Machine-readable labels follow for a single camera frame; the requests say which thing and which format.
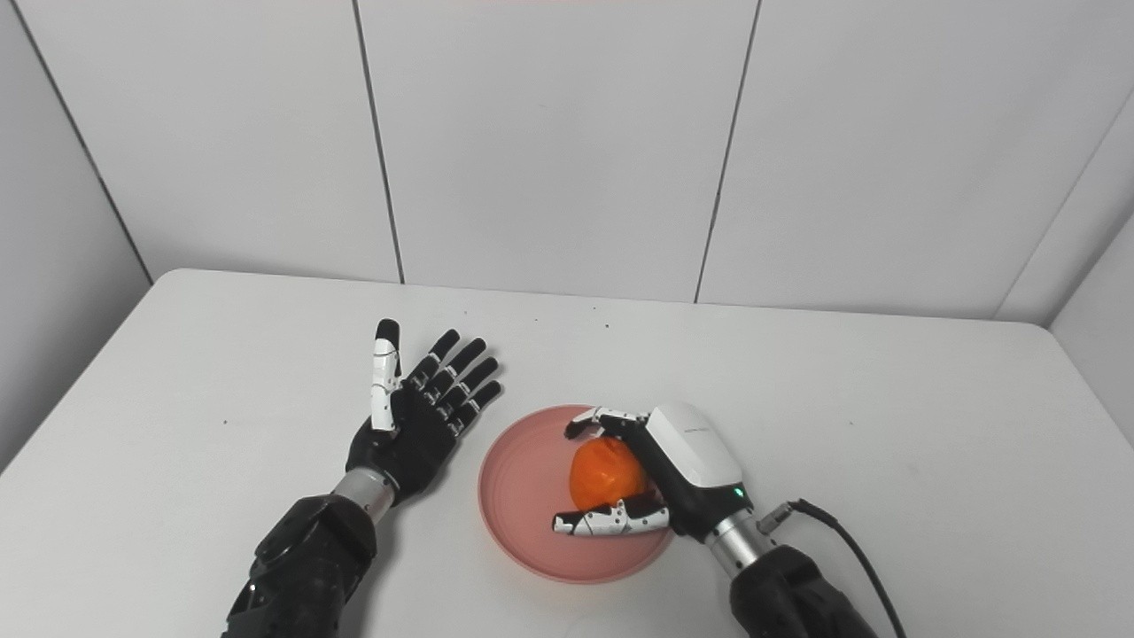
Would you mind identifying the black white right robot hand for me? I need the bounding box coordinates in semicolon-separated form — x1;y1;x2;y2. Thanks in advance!
552;402;754;544

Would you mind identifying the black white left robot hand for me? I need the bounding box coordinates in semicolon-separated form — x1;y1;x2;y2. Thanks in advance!
346;318;503;507

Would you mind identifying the orange fruit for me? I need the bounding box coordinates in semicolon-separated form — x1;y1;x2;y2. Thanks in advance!
568;437;653;513

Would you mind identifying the pink round plate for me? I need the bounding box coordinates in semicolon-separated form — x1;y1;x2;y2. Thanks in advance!
478;404;679;586

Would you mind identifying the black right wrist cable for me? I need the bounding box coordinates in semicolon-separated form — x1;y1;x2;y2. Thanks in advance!
757;498;910;638

